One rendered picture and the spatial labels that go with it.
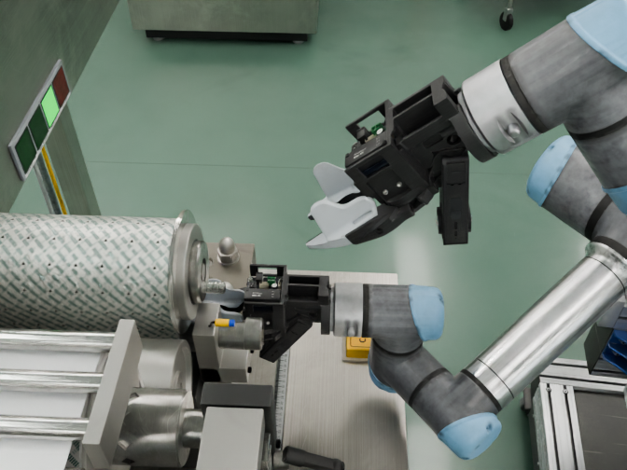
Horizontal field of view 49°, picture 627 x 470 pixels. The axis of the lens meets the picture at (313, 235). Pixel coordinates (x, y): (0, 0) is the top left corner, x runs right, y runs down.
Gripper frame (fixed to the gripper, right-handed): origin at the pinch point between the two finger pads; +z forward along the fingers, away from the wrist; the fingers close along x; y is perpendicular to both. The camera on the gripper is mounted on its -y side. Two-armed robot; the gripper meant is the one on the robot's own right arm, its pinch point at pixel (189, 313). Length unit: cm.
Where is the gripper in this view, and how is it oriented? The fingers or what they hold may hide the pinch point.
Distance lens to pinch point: 99.2
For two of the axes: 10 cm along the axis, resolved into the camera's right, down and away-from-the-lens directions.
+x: -0.5, 7.1, -7.0
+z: -10.0, -0.3, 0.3
